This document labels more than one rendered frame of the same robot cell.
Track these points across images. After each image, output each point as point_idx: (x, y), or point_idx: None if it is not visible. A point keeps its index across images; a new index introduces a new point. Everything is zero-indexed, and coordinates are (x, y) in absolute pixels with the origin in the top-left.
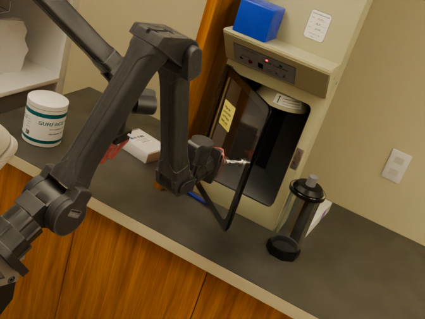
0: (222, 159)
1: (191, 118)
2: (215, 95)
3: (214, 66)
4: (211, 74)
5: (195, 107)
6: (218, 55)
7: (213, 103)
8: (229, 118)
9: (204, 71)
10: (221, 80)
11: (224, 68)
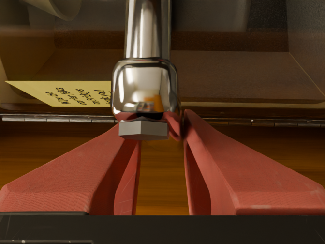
0: (57, 198)
1: (178, 155)
2: (88, 120)
3: (59, 125)
4: (77, 128)
5: (147, 152)
6: (36, 123)
7: (111, 121)
8: (66, 87)
9: (47, 160)
10: (45, 119)
11: (12, 118)
